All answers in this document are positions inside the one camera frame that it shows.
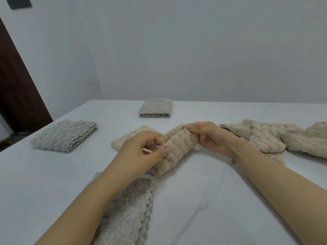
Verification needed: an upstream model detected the person's left hand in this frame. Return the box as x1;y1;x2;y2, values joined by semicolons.
111;131;170;182

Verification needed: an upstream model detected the person's right hand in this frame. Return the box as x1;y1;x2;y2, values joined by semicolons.
184;121;243;158

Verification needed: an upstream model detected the taupe fluffy towel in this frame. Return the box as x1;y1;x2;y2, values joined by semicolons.
138;98;173;119
30;118;98;153

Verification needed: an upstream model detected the blue-grey fluffy towel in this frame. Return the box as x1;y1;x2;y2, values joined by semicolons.
91;172;157;245

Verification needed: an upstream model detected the person's right forearm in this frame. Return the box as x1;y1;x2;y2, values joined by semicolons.
231;142;327;245

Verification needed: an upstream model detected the person's left forearm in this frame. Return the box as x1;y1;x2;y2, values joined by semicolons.
34;165;143;245

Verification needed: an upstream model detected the white glossy table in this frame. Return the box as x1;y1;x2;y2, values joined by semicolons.
0;100;327;245

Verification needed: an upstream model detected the dark brown wooden door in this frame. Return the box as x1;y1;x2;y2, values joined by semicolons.
0;17;53;133

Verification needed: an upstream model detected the white cabinet with wooden base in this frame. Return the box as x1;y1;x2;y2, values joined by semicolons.
0;113;13;145

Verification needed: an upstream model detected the black wall switch panel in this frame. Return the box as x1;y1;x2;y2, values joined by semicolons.
5;0;33;10

